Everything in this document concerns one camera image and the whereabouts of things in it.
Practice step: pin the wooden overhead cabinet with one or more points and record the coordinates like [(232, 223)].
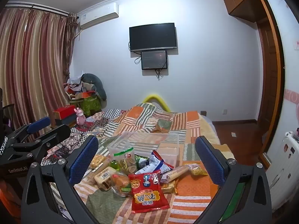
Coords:
[(243, 0)]

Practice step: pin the tan cake packet white label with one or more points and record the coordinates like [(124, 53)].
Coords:
[(105, 176)]

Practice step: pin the small black wall monitor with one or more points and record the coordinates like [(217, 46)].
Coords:
[(154, 59)]

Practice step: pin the checkered patchwork blanket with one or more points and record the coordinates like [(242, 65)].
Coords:
[(98, 121)]

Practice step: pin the gold snack packet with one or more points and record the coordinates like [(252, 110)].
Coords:
[(169, 187)]

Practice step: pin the pale yellow blanket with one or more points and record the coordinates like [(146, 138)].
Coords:
[(210, 130)]

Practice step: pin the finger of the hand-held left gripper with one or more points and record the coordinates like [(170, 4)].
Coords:
[(56, 133), (38, 124)]

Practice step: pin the orange striped patchwork quilt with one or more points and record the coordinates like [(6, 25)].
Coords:
[(144, 121)]

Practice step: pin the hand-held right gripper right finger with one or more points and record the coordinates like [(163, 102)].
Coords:
[(209, 160)]

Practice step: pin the striped red beige curtain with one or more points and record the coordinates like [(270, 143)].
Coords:
[(35, 63)]

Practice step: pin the red box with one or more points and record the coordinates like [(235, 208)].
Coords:
[(66, 111)]

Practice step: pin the white stickered suitcase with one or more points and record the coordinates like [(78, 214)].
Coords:
[(285, 163)]

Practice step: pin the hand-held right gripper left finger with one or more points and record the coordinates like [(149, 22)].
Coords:
[(84, 160)]

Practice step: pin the clear bag with green label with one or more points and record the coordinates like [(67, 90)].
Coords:
[(127, 162)]

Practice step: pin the yellow puffed snack packet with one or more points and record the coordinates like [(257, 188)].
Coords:
[(97, 161)]

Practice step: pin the yellow foam tube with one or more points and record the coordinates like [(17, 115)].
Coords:
[(161, 100)]

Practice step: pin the clear plastic container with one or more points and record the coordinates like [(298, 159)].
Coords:
[(163, 142)]

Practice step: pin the long biscuit roll packet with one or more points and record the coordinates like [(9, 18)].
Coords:
[(175, 173)]

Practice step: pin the pile of clothes and clutter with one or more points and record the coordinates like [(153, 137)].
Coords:
[(73, 86)]

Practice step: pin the grey cushion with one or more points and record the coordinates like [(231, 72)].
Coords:
[(97, 86)]

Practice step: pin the orange bread packet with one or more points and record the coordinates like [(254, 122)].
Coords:
[(120, 183)]

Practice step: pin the small yellow snack packet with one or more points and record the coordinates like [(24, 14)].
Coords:
[(198, 171)]

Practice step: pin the brown wooden door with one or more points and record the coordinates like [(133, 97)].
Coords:
[(271, 86)]

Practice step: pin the large black wall television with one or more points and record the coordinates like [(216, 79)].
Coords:
[(153, 37)]

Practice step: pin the dark box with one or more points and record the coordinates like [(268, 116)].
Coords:
[(65, 121)]

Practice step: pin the blue white snack packet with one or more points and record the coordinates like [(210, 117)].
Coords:
[(154, 165)]

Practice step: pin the pink toy figure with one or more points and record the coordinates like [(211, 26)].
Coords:
[(80, 117)]

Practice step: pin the red snack packet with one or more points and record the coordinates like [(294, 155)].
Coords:
[(147, 191)]

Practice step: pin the orange cardboard box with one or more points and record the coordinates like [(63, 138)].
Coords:
[(85, 95)]

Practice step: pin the white wall air conditioner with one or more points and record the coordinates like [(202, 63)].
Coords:
[(98, 17)]

